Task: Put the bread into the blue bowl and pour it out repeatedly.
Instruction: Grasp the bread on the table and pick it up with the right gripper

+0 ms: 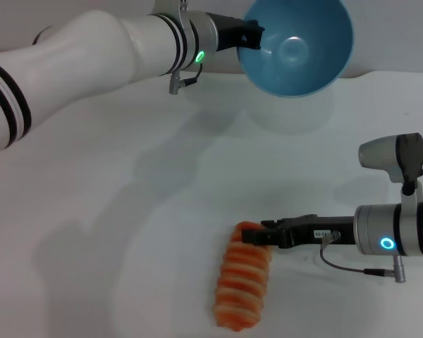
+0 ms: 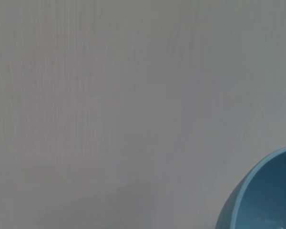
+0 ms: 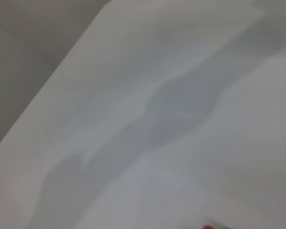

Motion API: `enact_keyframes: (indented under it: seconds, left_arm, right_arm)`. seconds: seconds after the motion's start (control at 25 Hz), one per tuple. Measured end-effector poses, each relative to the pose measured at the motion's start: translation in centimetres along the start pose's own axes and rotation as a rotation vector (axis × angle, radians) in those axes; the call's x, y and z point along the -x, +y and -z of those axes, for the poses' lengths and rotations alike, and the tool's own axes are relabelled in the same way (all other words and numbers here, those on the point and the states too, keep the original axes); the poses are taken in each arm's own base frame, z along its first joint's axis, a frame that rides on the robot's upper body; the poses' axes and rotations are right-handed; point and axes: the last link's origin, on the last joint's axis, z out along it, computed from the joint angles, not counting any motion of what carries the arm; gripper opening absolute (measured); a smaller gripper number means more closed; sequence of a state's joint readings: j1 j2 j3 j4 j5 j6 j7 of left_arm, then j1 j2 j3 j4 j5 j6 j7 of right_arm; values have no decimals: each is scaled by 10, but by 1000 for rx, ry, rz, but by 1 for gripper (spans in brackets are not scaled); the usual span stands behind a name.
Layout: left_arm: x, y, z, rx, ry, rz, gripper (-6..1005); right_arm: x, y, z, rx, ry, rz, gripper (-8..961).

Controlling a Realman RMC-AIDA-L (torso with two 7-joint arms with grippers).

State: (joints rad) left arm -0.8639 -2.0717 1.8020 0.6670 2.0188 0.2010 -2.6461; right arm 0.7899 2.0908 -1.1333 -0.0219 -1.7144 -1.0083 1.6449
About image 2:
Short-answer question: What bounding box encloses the blue bowl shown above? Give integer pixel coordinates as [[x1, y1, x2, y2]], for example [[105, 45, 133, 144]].
[[214, 146, 286, 229]]

